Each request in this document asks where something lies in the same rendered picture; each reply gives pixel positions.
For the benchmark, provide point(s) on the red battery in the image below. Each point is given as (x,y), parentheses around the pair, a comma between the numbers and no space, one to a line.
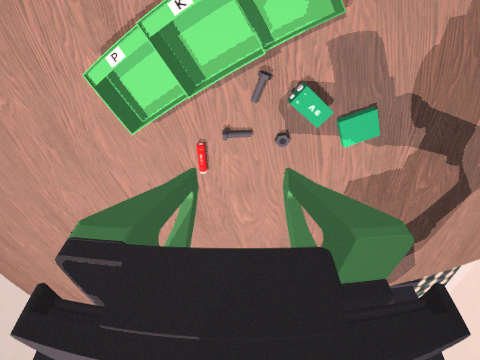
(202,157)

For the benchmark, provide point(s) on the green 9v battery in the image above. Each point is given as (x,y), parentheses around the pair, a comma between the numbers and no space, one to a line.
(310,105)

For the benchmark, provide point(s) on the green three-compartment tray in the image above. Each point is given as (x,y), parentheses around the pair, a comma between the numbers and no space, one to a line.
(201,46)

